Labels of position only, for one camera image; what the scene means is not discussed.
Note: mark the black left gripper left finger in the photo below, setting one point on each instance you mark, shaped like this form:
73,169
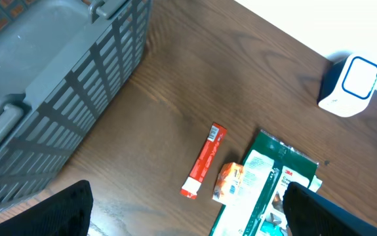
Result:
63,214

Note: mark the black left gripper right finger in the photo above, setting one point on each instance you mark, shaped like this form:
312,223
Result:
308,213

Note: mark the light green small pouch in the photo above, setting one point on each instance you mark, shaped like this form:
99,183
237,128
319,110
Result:
315,184

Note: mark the green 3M product package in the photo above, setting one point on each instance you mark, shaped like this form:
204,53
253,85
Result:
270,166

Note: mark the small orange carton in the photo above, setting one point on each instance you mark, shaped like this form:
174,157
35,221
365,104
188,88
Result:
227,184

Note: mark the red white tube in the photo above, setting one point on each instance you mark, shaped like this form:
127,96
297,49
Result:
206,156

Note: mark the grey plastic mesh basket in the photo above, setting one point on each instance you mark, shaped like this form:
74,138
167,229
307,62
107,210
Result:
61,63

